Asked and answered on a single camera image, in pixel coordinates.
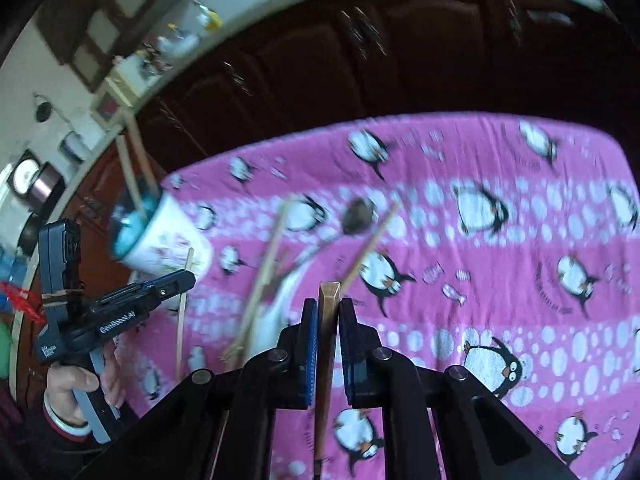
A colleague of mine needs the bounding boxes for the white ceramic spoon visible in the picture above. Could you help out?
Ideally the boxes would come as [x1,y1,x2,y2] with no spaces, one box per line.
[243,263,309,363]

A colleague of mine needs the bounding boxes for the brown wooden chopstick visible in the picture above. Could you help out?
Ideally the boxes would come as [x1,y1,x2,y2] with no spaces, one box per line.
[314,282,342,479]
[122,107,160,198]

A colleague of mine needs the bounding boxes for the light bamboo chopstick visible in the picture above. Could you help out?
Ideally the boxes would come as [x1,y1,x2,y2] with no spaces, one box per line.
[115,134,148,220]
[175,247,194,385]

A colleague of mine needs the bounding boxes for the metal spoon wooden handle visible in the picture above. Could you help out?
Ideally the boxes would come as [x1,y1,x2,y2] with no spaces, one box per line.
[266,196,378,297]

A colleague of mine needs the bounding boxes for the brown lower kitchen cabinets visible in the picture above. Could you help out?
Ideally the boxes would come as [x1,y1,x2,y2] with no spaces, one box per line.
[0,0,640,411]

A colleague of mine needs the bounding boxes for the person left hand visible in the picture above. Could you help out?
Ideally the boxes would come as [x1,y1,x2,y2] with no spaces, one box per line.
[46,341,126,428]

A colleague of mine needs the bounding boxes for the white teal utensil holder cup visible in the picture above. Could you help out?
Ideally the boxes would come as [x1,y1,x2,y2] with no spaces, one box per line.
[108,190,217,278]

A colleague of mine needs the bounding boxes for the light bamboo chopstick in cup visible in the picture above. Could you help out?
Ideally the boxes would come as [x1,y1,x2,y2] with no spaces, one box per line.
[115,134,148,220]

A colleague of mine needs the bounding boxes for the pink penguin table cloth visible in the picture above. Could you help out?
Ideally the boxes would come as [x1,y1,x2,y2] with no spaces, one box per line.
[118,114,639,479]

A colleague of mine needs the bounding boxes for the brown wooden chopstick in cup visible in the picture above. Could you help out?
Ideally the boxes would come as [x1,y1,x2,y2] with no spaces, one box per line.
[122,107,160,198]

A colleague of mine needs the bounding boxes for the cream microwave oven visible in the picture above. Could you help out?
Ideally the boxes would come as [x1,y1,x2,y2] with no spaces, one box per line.
[90,67,146,131]

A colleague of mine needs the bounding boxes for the upper wall cabinet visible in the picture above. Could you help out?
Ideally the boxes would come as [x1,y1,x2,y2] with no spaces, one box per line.
[36,0,180,92]

